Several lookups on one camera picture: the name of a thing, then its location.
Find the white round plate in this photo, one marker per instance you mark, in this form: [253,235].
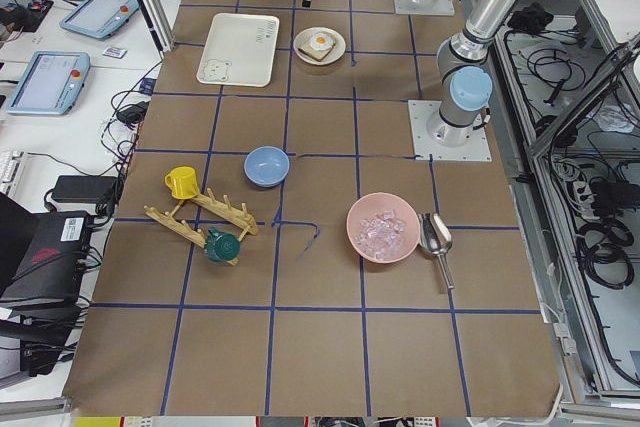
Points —
[337,52]

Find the bottom bread slice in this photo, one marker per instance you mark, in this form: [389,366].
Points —
[317,55]

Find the fried egg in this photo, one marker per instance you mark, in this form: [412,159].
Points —
[321,41]

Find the white rectangular bear tray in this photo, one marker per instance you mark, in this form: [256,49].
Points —
[239,50]

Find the blue bowl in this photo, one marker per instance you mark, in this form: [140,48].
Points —
[266,166]

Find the upper blue teach pendant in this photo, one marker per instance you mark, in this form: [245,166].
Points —
[99,19]

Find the blue teach pendant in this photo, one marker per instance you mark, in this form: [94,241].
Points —
[99,19]
[51,84]

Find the yellow mug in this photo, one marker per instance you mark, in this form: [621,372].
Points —
[182,182]

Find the pink bowl with ice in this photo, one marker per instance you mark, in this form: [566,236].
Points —
[383,227]

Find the wooden dish rack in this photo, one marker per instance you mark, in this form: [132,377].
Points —
[240,217]

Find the lower blue teach pendant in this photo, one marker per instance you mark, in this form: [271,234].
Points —
[51,84]

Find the dark green mug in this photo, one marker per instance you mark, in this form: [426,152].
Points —
[221,246]

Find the metal scoop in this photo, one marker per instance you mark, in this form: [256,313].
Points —
[436,241]

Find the black power adapter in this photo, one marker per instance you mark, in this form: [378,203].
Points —
[83,189]

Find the black computer box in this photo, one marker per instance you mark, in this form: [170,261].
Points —
[41,255]

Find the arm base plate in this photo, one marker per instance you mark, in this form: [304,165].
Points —
[434,139]
[424,7]

